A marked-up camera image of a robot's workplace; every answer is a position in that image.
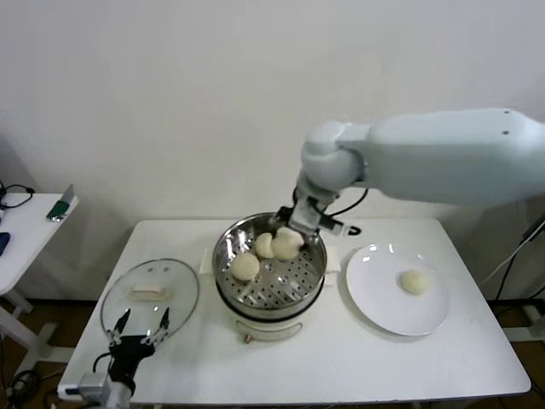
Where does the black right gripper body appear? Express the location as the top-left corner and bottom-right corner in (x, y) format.
(289, 199), (324, 236)

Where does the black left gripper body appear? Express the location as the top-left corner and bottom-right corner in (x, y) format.
(108, 334), (155, 384)

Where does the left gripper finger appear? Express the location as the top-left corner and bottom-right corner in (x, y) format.
(106, 309), (132, 346)
(142, 307), (171, 344)

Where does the white steamed baozi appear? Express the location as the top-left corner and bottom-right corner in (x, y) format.
(399, 268), (430, 296)
(231, 252), (261, 282)
(271, 227), (304, 262)
(254, 233), (276, 260)

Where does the glass lid with cream handle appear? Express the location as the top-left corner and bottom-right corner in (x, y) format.
(100, 257), (201, 342)

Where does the perforated steel steamer basket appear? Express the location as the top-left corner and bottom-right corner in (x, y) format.
(198, 211), (341, 314)

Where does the white round plate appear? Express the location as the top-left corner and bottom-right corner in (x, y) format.
(345, 243), (451, 337)

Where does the smartphone on stand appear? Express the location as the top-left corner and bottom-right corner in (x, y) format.
(45, 183), (79, 223)

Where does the white side table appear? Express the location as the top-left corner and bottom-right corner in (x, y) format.
(0, 193), (80, 372)

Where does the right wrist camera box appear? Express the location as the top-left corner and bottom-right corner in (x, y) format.
(319, 216), (362, 238)

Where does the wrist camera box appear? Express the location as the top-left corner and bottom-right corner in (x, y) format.
(57, 372), (107, 400)
(319, 216), (362, 238)

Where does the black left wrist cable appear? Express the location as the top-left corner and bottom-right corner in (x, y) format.
(93, 352), (114, 376)

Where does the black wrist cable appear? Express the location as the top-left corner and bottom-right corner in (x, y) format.
(334, 187), (370, 216)
(93, 352), (114, 376)

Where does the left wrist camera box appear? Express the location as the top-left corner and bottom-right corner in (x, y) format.
(57, 372), (107, 400)

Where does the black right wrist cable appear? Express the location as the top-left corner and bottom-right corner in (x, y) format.
(334, 187), (370, 216)

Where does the black floor cable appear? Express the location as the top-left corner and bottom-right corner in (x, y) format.
(0, 368), (63, 400)

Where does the black cable on side table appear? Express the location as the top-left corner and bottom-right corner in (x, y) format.
(0, 181), (35, 212)

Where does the white wall cable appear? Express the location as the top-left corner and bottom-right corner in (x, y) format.
(480, 236), (536, 285)

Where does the black hanging cable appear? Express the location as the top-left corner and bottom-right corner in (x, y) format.
(496, 245), (545, 299)

